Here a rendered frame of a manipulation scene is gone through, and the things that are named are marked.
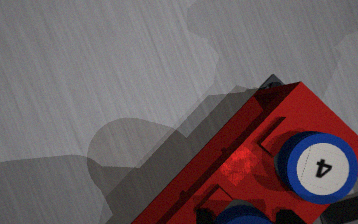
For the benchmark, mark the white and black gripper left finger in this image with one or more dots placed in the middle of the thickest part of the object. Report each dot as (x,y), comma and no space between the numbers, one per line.
(203,217)

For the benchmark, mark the blue screw cap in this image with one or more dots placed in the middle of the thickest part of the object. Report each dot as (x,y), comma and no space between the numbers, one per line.
(242,214)
(319,167)

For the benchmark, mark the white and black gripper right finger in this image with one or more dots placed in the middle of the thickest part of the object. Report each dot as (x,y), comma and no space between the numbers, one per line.
(288,216)

